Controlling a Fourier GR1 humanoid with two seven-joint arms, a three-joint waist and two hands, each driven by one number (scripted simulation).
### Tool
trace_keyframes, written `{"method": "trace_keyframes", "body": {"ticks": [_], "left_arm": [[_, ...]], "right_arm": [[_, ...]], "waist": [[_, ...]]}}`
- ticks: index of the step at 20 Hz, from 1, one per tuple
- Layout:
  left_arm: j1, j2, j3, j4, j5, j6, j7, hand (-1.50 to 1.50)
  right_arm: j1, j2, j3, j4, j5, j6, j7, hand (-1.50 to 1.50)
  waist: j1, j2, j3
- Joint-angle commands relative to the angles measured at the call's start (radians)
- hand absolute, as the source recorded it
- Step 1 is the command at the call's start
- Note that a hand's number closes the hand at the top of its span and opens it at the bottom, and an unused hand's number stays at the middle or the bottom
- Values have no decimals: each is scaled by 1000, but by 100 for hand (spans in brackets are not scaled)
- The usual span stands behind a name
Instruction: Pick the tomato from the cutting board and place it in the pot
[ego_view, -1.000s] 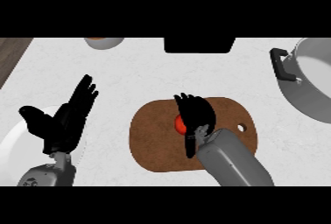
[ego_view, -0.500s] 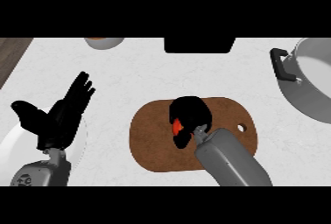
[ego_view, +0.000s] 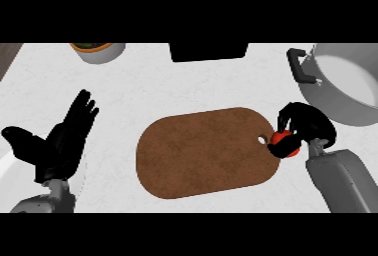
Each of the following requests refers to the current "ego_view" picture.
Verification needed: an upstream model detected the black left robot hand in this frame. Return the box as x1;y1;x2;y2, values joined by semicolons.
0;88;100;184

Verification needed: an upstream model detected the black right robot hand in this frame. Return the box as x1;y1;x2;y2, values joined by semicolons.
266;101;340;159

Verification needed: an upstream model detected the red tomato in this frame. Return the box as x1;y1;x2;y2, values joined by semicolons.
269;129;301;158

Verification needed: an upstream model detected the grey metal pot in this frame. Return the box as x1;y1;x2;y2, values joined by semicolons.
287;43;378;127

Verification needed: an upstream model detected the brown wooden cutting board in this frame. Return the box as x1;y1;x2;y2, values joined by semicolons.
134;106;284;200

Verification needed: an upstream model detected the white pot with plant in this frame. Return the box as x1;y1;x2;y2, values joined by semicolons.
68;43;127;65

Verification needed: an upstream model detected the brown wooden panel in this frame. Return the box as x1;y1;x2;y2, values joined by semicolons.
0;43;25;83

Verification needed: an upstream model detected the black box appliance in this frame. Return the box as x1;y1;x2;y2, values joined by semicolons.
168;43;251;63

